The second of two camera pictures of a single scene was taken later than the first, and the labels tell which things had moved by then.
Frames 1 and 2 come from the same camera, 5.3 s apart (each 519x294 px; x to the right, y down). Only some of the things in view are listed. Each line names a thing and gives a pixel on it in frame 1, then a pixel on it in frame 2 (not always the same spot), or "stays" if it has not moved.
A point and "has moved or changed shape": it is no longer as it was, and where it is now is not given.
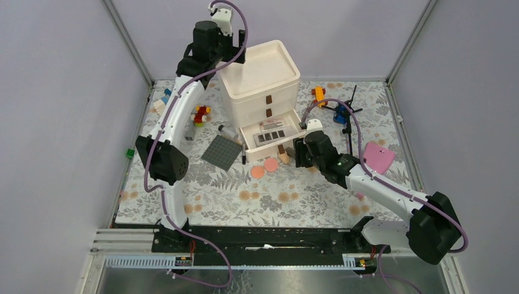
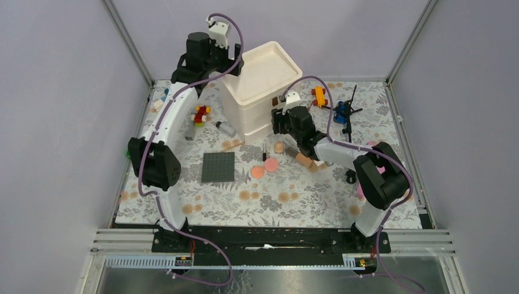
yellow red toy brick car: x=319 y=92 stays
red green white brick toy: x=200 y=117 stays
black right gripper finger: x=300 y=157 -> x=280 y=121
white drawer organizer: x=261 y=97 has moved or changed shape
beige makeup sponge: x=284 y=157 -> x=278 y=147
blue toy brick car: x=340 y=115 stays
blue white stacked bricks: x=160 y=105 stays
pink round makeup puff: x=270 y=165 stays
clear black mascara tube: x=243 y=159 -> x=264 y=156
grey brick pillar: x=190 y=130 stays
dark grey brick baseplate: x=223 y=153 -> x=218 y=167
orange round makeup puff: x=257 y=171 stays
